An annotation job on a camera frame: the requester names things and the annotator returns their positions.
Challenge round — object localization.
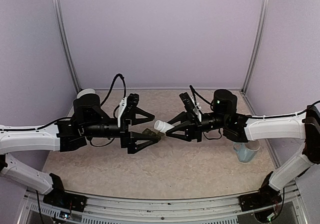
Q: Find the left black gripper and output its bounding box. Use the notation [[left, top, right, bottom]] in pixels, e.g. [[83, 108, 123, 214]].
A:
[[82, 107, 159, 154]]

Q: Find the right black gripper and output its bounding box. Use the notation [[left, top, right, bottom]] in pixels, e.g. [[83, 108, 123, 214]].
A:
[[164, 111, 228, 142]]

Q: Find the green weekly pill organizer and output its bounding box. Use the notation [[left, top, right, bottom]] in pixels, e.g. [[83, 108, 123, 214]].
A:
[[142, 128, 164, 140]]

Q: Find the white pill bottle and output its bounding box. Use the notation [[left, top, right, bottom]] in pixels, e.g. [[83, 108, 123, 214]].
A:
[[153, 120, 174, 134]]

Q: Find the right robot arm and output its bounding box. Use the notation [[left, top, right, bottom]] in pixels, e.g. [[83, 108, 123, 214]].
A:
[[164, 89, 320, 206]]

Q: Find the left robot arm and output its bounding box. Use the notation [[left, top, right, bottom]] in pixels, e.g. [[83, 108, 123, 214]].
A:
[[0, 89, 159, 206]]

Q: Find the light blue mug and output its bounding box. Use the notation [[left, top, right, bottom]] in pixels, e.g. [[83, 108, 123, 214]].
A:
[[233, 143, 261, 163]]

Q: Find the white bowl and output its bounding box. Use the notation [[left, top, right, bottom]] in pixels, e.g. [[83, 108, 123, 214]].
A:
[[76, 88, 96, 99]]

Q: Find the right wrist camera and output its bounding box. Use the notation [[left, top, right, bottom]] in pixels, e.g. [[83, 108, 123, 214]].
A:
[[179, 92, 202, 122]]

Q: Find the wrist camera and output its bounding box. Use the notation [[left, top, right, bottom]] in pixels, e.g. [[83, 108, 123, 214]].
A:
[[179, 92, 202, 122], [117, 93, 140, 128]]

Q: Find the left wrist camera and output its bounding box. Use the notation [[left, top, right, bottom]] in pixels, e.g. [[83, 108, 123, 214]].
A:
[[117, 93, 140, 128]]

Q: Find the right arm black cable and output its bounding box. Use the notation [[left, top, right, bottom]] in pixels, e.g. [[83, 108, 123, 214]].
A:
[[188, 84, 320, 119]]

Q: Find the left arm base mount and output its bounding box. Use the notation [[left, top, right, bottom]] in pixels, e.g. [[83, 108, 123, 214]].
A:
[[43, 183, 87, 212]]

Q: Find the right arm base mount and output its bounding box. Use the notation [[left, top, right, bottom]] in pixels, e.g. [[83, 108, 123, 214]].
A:
[[238, 185, 282, 211]]

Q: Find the front aluminium rail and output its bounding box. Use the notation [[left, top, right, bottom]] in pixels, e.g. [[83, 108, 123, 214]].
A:
[[16, 182, 309, 223]]

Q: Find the right aluminium frame post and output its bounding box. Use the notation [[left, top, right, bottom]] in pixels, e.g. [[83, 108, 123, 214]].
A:
[[240, 0, 272, 93]]

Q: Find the aluminium frame post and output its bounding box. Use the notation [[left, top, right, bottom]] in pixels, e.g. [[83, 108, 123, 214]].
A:
[[52, 0, 82, 93], [240, 0, 272, 93]]

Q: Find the left aluminium frame post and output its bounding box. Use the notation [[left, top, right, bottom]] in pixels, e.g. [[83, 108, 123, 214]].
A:
[[52, 0, 82, 93]]

